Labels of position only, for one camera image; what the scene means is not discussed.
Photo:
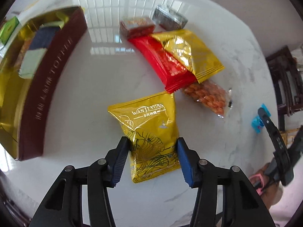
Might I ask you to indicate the dark wooden side table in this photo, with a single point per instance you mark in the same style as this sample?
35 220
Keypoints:
287 83

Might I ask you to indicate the gold foil snack packet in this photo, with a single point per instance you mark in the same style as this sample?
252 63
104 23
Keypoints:
190 51

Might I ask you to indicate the green box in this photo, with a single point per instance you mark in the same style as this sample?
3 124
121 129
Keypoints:
7 30

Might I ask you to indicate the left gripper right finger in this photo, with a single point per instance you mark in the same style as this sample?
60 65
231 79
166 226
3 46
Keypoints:
189 162

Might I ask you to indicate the dark red toffee tin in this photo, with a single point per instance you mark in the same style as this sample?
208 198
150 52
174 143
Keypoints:
30 70

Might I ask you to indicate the gold Wan Li Yuan packet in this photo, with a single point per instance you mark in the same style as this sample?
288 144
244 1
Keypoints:
150 124

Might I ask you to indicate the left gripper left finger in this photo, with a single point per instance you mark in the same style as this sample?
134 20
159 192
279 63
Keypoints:
116 159

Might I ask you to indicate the blue cookie snack packet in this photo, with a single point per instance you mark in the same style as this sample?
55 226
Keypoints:
257 123

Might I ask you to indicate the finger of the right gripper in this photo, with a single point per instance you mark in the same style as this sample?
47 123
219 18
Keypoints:
267 123

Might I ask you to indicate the black sesame bar packet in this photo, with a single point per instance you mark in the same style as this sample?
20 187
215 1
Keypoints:
168 18

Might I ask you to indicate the person right hand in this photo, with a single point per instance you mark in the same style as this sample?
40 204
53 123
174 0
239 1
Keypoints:
272 194

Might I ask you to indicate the red snack packet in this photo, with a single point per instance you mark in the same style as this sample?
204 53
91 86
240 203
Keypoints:
170 71

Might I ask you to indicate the clear bag orange snacks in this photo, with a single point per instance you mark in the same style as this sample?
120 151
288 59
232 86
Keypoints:
212 96

